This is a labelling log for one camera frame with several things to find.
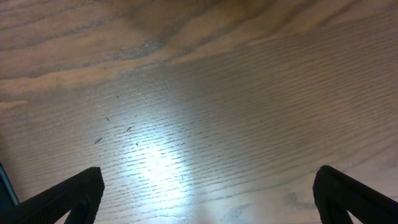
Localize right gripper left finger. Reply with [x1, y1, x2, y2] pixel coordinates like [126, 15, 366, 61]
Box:
[9, 167, 104, 224]

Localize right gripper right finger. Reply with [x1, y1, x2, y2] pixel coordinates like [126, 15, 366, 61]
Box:
[313, 166, 397, 224]

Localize dark green box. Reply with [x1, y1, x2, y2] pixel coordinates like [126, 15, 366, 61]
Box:
[0, 164, 19, 215]

